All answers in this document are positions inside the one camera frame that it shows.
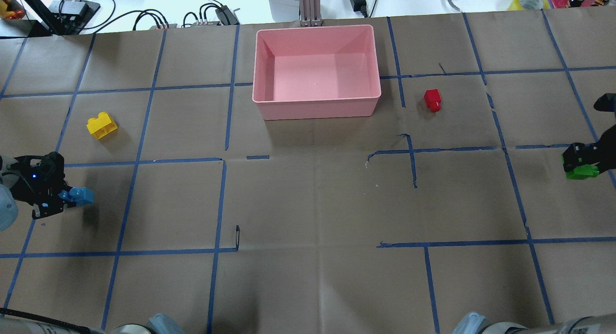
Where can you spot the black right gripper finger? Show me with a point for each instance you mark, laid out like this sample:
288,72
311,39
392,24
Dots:
579,155

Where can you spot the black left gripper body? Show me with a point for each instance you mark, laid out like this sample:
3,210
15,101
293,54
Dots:
25,188

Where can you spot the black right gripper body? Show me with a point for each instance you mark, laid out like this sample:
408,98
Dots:
607,150

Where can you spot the green two-stud block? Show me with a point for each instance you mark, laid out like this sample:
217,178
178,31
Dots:
582,172

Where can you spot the blue three-stud block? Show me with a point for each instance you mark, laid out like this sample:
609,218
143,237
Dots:
76,197

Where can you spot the red small block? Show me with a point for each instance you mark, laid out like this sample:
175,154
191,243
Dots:
432,100

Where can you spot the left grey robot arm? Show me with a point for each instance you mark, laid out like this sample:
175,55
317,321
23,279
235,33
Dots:
18,322

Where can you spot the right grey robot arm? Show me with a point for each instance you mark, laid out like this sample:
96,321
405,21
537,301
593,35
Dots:
474,323

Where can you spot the pink plastic box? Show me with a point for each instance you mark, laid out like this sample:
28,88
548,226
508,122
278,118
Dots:
316,72

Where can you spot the yellow two-stud block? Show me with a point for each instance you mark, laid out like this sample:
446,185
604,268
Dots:
101,125

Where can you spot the yellow tape roll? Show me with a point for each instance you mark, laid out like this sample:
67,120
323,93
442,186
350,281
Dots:
517,5

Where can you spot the black power adapter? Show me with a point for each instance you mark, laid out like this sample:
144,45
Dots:
359,6

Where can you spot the aluminium frame post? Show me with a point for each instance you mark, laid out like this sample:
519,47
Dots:
310,13

